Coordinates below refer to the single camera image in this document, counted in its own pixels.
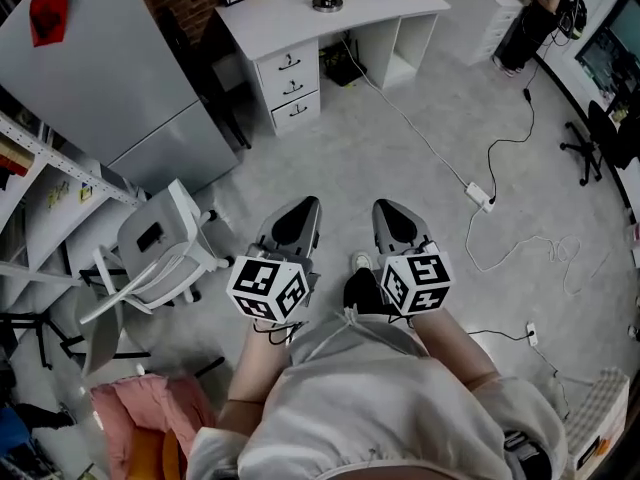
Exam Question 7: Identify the black phone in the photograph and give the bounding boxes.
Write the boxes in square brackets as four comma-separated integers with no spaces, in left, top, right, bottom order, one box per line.
[135,221,166,254]

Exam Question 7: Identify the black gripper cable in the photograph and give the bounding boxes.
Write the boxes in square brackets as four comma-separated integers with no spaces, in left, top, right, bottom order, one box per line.
[251,319,307,348]

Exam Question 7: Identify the white power strip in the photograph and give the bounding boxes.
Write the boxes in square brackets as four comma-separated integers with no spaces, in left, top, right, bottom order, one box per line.
[464,181,497,215]

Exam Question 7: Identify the orange cloth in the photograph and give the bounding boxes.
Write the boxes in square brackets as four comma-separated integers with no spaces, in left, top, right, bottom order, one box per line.
[128,426,182,480]

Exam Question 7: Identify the person's black trouser leg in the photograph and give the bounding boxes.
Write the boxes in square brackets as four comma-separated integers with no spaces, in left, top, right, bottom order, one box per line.
[342,267,401,318]

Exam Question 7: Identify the blue bag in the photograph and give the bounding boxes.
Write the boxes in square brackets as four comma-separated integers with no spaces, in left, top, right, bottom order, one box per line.
[0,406,32,458]

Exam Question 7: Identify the white chair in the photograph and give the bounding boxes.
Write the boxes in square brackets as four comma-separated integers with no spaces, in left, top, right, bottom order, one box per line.
[78,177,236,326]

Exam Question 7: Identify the person's right forearm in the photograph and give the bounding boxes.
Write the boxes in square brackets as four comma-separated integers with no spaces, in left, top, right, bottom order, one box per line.
[409,307,501,394]

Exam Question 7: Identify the white drawer cabinet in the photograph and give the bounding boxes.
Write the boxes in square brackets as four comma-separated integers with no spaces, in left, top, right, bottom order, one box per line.
[465,0,527,67]

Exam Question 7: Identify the long white power cable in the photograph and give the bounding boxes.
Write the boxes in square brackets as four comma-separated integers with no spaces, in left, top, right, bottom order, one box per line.
[339,37,471,188]

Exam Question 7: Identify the black office chair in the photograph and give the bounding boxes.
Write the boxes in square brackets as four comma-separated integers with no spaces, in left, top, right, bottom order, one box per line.
[559,99,640,188]

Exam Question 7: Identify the black metal frame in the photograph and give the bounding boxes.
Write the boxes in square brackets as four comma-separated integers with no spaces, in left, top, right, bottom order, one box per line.
[0,311,152,371]

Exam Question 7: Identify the person's white shirt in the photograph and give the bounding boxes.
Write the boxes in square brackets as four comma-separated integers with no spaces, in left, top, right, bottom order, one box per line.
[185,310,569,480]

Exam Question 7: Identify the person's left forearm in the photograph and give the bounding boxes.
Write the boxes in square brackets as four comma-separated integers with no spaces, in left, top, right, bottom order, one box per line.
[217,317,301,437]

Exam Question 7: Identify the white perforated shelf rack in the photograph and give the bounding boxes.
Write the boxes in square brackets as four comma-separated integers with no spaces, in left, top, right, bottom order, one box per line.
[0,111,147,314]

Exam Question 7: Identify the white cardboard box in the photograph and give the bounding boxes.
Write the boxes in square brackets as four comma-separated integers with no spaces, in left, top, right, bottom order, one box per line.
[563,366,632,475]

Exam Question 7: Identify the grey refrigerator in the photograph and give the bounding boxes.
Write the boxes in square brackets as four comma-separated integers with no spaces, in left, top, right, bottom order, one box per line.
[0,0,242,195]

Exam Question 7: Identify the loose white cable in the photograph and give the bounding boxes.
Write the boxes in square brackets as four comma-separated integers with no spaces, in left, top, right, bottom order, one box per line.
[464,206,585,298]

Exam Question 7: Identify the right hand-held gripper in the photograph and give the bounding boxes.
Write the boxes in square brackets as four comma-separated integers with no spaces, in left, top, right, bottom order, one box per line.
[371,198,456,317]

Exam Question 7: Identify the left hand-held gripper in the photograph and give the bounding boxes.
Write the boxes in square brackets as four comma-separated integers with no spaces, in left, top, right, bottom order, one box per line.
[226,195,322,325]

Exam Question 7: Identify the grey waist pack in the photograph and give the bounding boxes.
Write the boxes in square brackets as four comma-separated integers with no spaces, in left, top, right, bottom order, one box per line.
[501,429,553,480]

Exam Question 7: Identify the white desk with drawers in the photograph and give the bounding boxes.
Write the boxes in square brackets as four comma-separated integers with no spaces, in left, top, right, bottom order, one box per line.
[214,0,452,137]

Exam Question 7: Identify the black power cable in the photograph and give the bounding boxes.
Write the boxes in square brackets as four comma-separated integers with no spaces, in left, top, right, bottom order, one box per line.
[486,86,537,205]

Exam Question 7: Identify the thin black cable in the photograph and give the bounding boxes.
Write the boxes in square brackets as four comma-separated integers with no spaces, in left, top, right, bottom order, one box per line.
[467,328,532,343]

